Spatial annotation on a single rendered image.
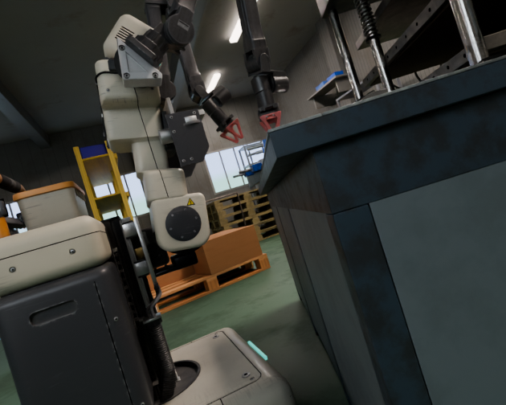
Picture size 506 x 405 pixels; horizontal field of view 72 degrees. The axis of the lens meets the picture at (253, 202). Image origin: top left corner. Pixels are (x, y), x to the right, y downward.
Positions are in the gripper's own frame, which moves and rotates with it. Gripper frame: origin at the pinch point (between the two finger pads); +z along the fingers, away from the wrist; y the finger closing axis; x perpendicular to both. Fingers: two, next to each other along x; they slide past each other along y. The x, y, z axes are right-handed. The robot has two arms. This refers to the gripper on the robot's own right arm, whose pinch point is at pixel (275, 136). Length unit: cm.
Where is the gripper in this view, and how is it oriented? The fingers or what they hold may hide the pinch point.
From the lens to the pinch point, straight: 117.2
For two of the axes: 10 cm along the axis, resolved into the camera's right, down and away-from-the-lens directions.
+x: -9.6, 2.7, 0.0
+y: 0.0, 0.1, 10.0
